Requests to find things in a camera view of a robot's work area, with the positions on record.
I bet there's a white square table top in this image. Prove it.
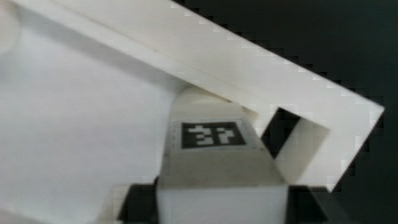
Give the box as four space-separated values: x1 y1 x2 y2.
0 0 252 224

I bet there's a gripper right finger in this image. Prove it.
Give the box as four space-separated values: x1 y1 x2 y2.
286 185 355 224

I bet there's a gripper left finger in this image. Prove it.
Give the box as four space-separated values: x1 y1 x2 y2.
96 182 162 224

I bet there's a white table leg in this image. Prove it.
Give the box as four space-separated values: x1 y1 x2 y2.
156 87 288 224

